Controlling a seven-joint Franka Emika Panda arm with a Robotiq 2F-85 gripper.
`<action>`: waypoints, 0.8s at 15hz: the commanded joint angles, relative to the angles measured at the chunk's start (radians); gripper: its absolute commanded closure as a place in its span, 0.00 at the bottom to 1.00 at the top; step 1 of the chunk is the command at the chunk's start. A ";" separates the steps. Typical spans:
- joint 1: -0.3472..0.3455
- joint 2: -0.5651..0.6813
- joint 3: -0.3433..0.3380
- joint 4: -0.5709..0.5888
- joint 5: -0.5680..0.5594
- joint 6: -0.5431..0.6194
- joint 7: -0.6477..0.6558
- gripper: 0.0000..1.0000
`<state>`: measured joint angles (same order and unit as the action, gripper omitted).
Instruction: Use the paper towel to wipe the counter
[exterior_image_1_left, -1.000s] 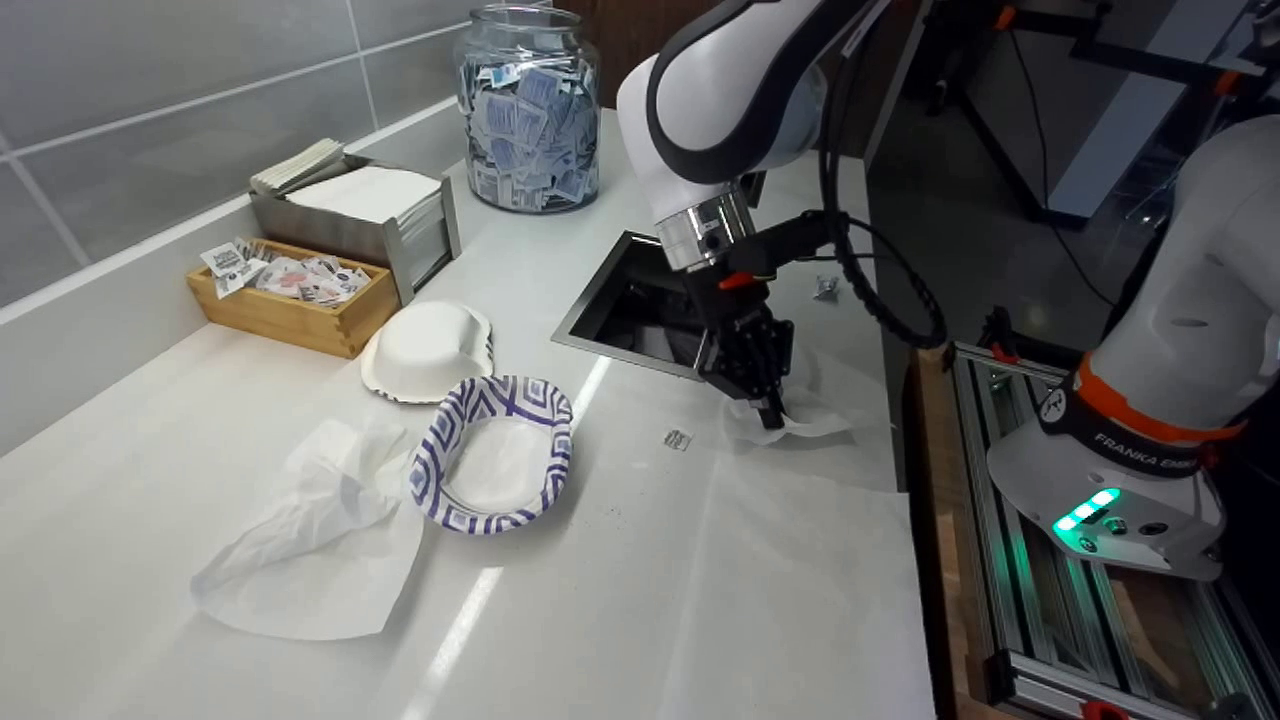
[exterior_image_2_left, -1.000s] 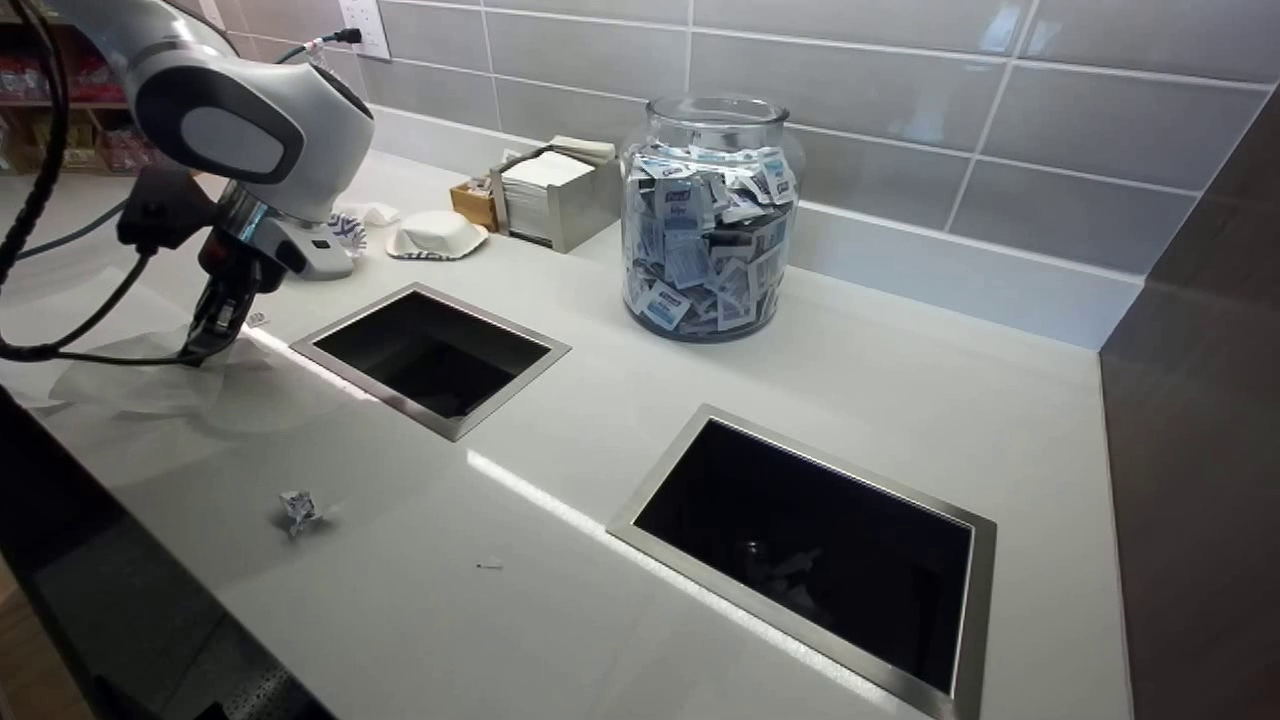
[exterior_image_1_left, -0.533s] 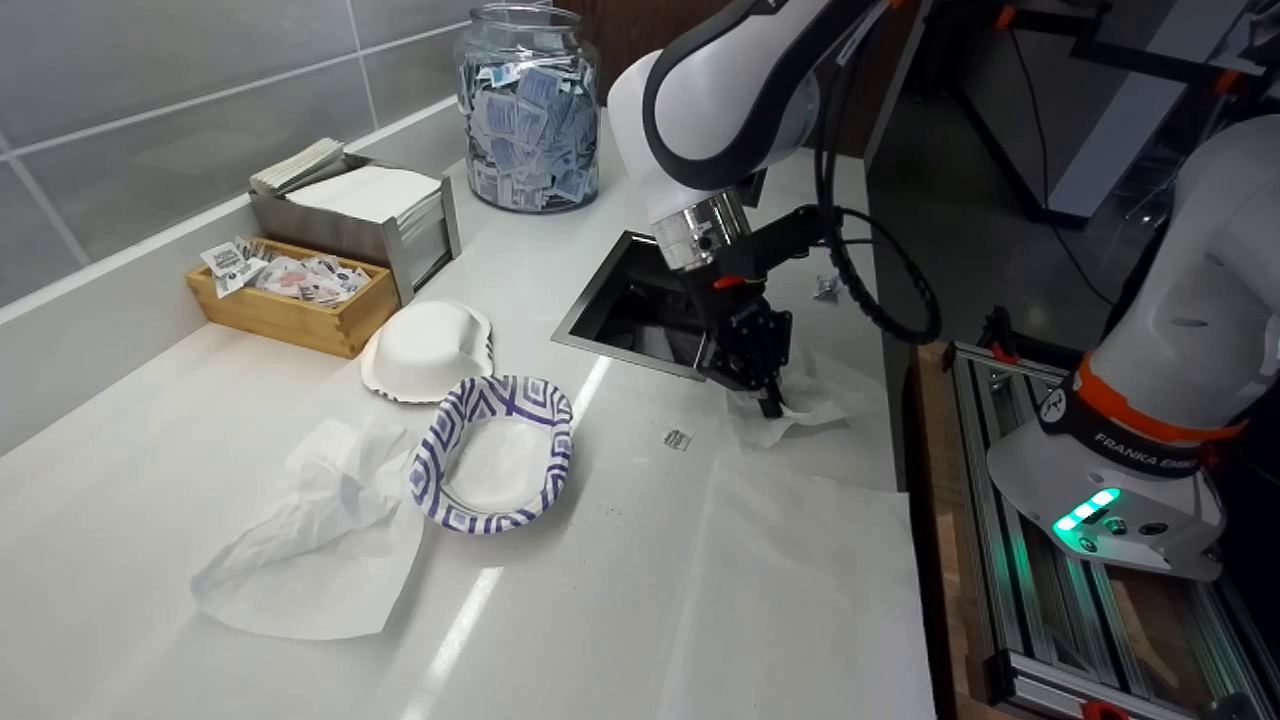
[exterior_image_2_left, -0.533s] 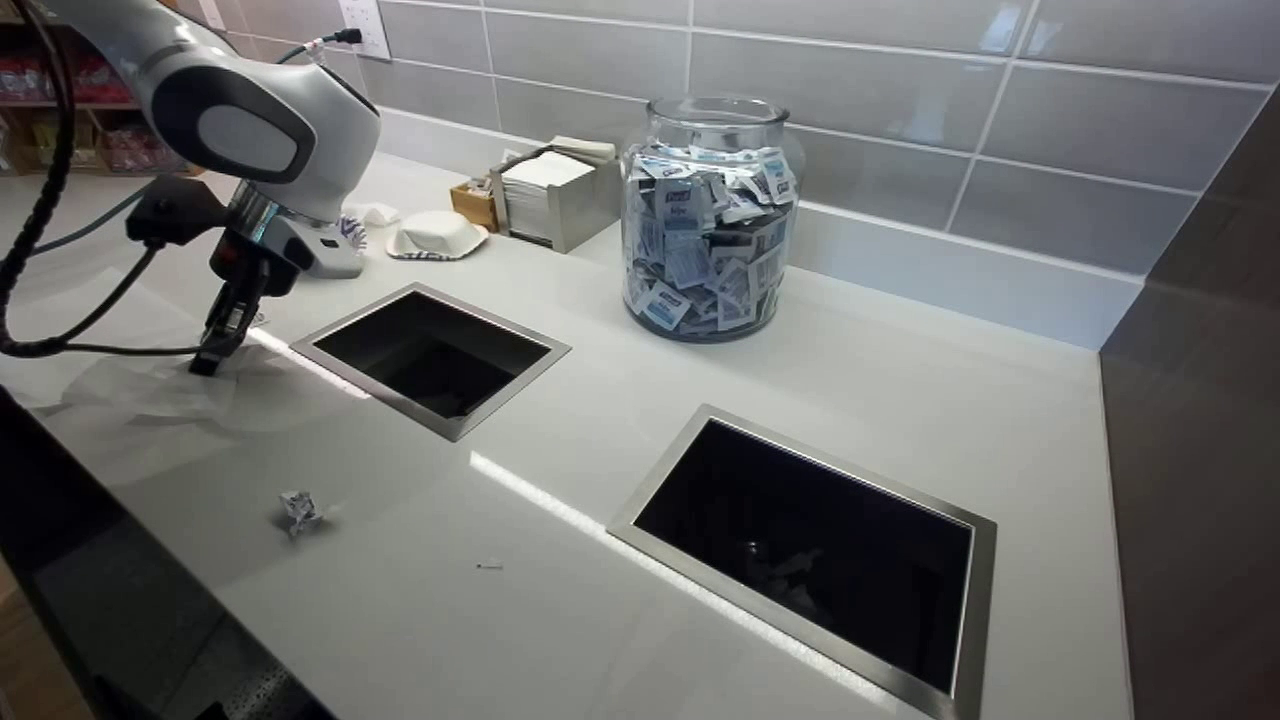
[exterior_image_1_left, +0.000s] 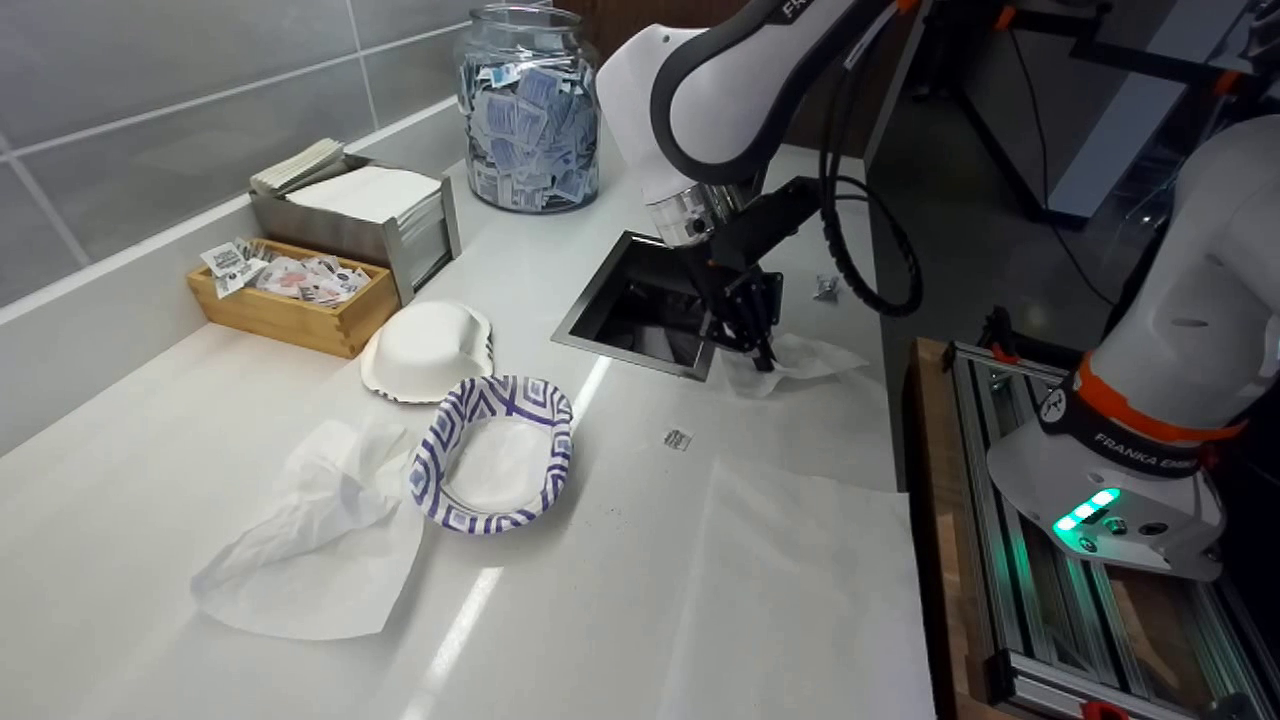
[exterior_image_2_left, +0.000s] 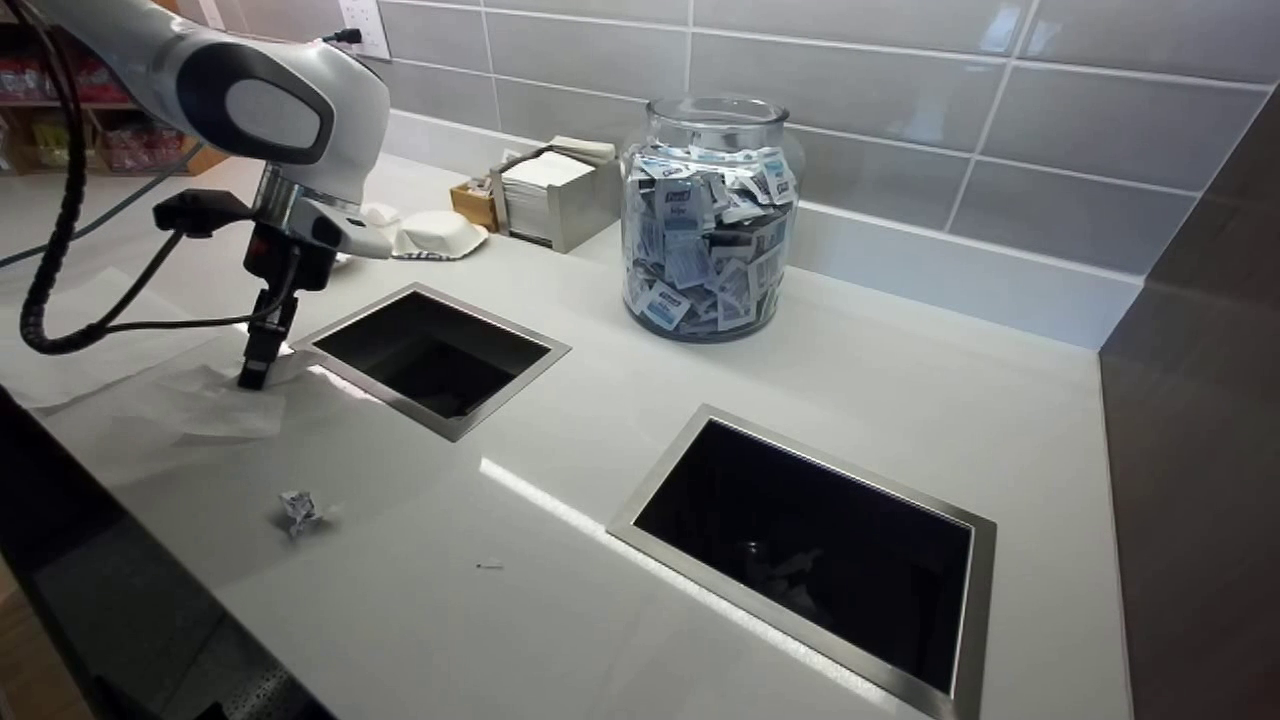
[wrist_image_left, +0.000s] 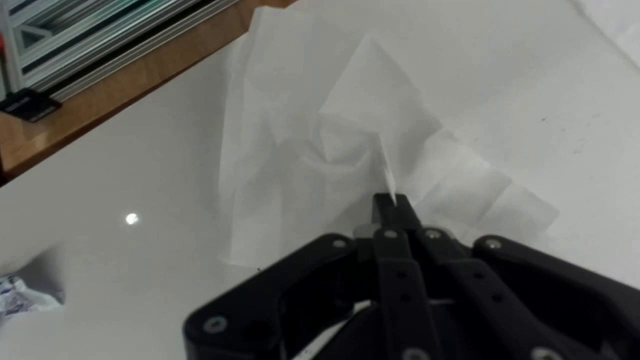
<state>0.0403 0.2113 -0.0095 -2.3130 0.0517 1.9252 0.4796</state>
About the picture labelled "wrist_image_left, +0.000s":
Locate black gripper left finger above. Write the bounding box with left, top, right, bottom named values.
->
left=181, top=193, right=435, bottom=360

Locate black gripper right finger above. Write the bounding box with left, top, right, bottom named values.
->
left=391, top=194, right=640, bottom=360

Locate white paper towel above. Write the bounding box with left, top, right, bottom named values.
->
left=218, top=7, right=560, bottom=269

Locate flat white paper sheet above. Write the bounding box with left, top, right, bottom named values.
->
left=576, top=0, right=640, bottom=69

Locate small crumpled wrapper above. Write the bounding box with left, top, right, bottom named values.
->
left=0, top=272, right=64, bottom=326

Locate aluminium profile base frame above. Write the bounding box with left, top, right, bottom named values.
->
left=0, top=0, right=238, bottom=124

